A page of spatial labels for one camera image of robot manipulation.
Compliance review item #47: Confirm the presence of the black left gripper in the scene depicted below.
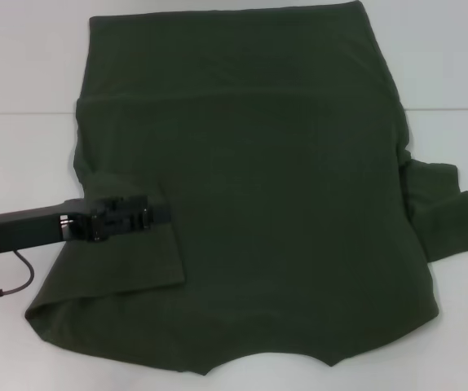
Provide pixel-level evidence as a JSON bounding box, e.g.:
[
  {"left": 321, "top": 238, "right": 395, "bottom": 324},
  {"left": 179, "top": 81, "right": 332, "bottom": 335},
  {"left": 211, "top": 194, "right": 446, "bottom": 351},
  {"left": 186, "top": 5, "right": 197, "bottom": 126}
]
[{"left": 0, "top": 195, "right": 173, "bottom": 256}]

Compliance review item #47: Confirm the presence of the grey cable with plug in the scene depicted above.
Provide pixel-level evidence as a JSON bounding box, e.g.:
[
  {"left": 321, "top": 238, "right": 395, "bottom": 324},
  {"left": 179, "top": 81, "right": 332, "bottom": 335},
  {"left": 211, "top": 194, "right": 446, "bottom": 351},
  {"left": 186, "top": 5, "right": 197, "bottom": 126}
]
[{"left": 0, "top": 249, "right": 36, "bottom": 303}]

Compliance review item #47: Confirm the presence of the dark green shirt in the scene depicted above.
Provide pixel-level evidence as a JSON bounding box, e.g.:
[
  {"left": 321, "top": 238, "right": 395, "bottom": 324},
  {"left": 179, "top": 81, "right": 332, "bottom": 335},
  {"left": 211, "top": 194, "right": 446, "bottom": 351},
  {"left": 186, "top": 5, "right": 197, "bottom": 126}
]
[{"left": 24, "top": 0, "right": 468, "bottom": 364}]

